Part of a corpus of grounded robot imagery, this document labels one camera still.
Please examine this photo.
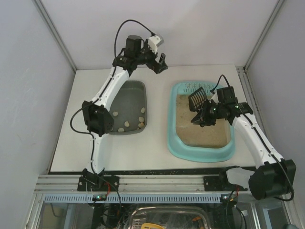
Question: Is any black litter scoop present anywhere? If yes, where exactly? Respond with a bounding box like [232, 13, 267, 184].
[188, 87, 207, 112]

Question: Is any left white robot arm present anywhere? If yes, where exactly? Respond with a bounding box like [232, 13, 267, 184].
[82, 47, 168, 174]

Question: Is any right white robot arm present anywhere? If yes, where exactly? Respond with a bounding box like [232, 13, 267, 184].
[189, 99, 296, 201]

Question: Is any beige cat litter sand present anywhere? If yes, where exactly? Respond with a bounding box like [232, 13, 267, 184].
[176, 94, 232, 148]

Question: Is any teal cat litter box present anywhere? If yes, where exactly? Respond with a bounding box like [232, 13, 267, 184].
[166, 80, 236, 163]

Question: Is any dark grey plastic bin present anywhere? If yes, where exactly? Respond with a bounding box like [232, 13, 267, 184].
[110, 81, 147, 135]

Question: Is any clear plastic tub below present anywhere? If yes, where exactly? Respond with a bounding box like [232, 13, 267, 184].
[117, 205, 212, 229]

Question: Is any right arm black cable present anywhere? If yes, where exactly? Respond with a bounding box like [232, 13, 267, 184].
[211, 74, 232, 94]

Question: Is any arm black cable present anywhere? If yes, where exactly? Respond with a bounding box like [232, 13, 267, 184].
[113, 20, 154, 58]
[211, 74, 232, 94]

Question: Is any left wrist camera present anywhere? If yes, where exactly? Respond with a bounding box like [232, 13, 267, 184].
[124, 35, 142, 57]

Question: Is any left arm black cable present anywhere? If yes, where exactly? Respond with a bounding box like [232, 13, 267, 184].
[113, 20, 154, 58]

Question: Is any aluminium front rail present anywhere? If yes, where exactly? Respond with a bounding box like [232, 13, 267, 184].
[34, 173, 253, 193]

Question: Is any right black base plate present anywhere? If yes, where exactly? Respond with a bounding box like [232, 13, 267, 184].
[203, 176, 229, 191]

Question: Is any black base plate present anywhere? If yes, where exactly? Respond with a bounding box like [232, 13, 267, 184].
[203, 176, 229, 191]
[77, 174, 120, 192]

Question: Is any blue slotted cable duct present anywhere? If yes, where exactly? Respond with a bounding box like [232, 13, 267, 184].
[44, 193, 222, 204]

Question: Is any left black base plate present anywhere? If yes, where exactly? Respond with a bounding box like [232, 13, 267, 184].
[77, 174, 120, 192]

